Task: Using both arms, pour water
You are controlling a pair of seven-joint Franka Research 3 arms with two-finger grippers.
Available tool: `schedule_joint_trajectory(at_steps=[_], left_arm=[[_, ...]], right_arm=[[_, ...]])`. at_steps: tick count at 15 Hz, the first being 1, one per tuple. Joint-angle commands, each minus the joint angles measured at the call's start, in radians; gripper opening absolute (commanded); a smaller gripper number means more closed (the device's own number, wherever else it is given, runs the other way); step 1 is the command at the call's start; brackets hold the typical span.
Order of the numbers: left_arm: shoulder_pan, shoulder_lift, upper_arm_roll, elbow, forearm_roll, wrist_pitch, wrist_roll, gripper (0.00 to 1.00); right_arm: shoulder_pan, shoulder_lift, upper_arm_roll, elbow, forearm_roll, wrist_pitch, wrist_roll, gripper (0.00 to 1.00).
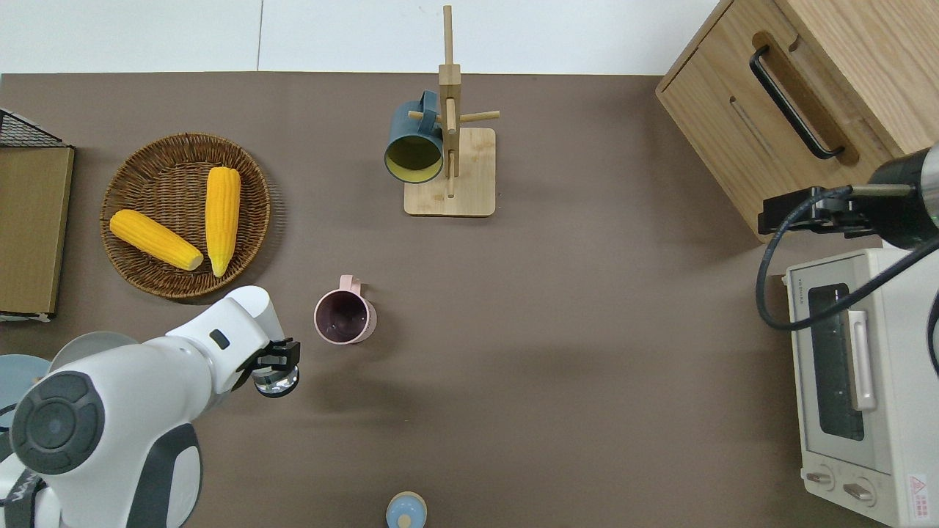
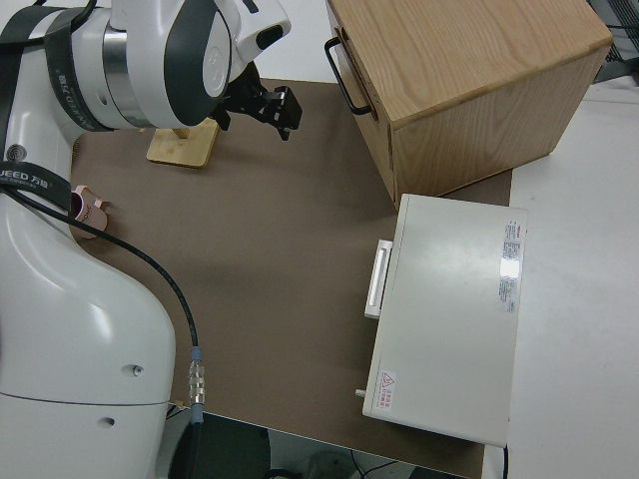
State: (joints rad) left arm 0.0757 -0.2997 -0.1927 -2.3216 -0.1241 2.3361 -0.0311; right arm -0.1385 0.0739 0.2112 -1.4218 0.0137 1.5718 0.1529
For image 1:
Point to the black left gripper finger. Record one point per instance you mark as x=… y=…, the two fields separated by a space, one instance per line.
x=263 y=365
x=287 y=353

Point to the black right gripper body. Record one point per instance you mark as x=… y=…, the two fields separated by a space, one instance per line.
x=843 y=213

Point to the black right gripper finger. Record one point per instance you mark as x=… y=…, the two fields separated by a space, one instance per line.
x=785 y=213

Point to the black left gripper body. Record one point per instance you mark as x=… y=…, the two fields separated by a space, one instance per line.
x=262 y=358

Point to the pink mug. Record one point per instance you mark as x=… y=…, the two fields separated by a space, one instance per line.
x=345 y=315

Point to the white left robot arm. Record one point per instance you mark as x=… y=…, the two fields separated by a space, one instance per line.
x=147 y=381

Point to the yellow corn cob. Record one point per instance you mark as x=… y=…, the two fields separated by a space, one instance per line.
x=154 y=238
x=222 y=213

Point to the white toaster oven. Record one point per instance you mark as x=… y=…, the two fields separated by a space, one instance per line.
x=910 y=352

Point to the wooden cabinet box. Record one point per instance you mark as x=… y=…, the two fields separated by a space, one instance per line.
x=866 y=59

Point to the grey plate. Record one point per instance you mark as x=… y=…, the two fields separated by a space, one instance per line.
x=95 y=345

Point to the brown wicker basket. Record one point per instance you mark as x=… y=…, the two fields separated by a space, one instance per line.
x=161 y=183

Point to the brown table mat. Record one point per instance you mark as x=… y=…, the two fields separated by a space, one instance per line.
x=587 y=330

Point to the dark teal mug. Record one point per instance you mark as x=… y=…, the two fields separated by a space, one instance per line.
x=414 y=158

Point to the light blue plate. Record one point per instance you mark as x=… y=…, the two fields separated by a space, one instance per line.
x=15 y=381

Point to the wooden mug tree stand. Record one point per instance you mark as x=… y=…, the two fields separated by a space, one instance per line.
x=473 y=169

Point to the silver oven knob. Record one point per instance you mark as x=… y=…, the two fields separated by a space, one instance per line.
x=819 y=477
x=858 y=491

